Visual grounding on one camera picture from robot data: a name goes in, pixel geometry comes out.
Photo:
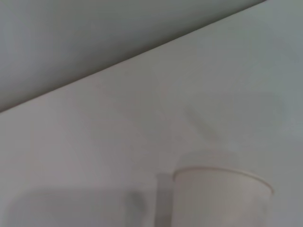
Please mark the white paper cup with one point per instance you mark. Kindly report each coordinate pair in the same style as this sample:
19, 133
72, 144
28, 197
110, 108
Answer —
220, 201

